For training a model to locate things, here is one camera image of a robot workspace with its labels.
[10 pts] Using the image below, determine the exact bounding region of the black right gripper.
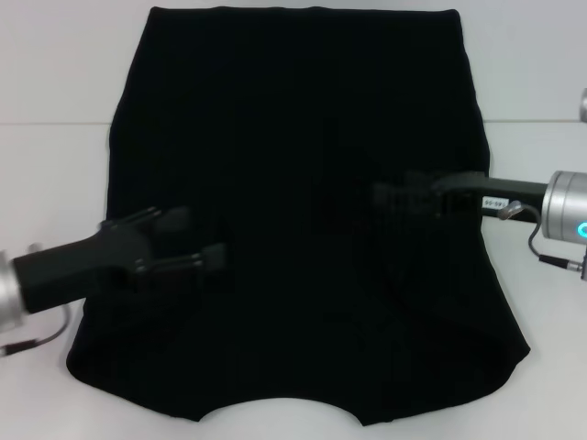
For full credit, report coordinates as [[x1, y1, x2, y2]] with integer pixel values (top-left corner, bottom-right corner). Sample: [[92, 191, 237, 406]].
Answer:
[[372, 170, 550, 226]]

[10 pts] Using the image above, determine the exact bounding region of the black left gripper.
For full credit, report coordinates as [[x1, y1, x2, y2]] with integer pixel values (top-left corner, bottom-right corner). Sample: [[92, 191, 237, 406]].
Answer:
[[12, 205, 231, 316]]

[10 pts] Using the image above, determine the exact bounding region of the black shirt with FREE print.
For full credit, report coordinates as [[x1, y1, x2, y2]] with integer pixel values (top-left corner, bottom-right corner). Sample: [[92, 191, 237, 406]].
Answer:
[[65, 5, 537, 414]]

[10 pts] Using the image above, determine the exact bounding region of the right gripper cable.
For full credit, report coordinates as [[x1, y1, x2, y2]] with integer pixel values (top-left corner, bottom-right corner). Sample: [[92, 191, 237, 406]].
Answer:
[[517, 203, 587, 281]]

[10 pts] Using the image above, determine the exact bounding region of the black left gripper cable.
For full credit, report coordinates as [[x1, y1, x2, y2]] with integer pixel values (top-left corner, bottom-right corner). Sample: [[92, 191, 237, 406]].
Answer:
[[0, 302, 71, 358]]

